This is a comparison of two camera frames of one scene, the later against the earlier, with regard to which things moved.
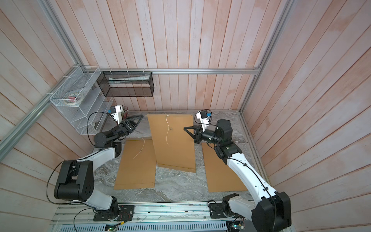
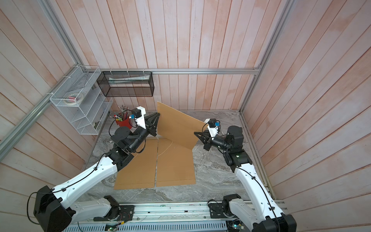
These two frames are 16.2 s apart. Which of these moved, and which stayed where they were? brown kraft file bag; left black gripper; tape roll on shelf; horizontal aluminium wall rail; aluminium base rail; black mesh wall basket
Moved: left black gripper
Stayed: black mesh wall basket; tape roll on shelf; aluminium base rail; horizontal aluminium wall rail; brown kraft file bag
